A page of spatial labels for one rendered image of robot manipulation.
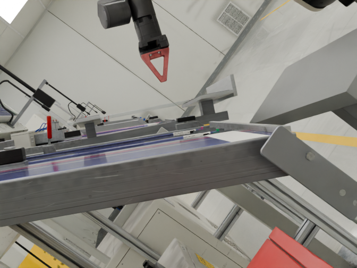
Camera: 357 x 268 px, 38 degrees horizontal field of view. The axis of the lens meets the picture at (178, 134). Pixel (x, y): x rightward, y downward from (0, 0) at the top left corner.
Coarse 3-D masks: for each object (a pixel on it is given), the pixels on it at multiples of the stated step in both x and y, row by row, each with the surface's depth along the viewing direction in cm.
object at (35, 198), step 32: (128, 160) 74; (160, 160) 74; (192, 160) 74; (224, 160) 75; (256, 160) 75; (0, 192) 71; (32, 192) 72; (64, 192) 72; (96, 192) 73; (128, 192) 73; (160, 192) 74; (192, 192) 74; (0, 224) 71
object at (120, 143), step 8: (200, 128) 135; (152, 136) 133; (160, 136) 133; (168, 136) 133; (104, 144) 132; (112, 144) 132; (120, 144) 132; (128, 144) 132; (56, 152) 130; (64, 152) 130; (72, 152) 131; (80, 152) 131
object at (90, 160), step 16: (160, 144) 98; (176, 144) 91; (192, 144) 85; (208, 144) 80; (64, 160) 96; (80, 160) 90; (96, 160) 84; (112, 160) 79; (0, 176) 83; (16, 176) 78
